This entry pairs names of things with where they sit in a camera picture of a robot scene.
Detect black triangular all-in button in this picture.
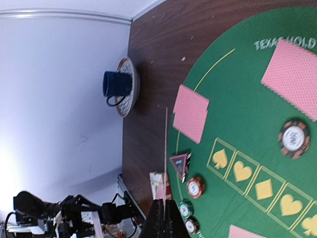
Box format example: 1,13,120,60
169,150,192,183

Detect red-backed card deck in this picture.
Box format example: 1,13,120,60
92,211,104,238

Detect orange chip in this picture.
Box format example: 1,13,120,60
186,175,206,199

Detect dark blue mug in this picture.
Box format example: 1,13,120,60
103,71,133,107

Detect left aluminium frame post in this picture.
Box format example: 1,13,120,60
0,8,133,25

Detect playing card box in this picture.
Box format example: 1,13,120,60
149,172,173,200

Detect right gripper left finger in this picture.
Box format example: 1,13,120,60
141,199,164,238

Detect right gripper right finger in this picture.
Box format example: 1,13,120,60
164,200,190,238

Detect patterned round plate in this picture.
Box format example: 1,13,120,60
115,57,140,118

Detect dealt card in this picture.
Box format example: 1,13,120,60
261,39,317,121
173,84,210,144
228,225,265,238

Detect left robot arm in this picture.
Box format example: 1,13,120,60
0,191,145,238

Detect green chip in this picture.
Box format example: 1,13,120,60
179,199,194,219

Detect round green poker mat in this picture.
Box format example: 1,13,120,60
168,6,317,238

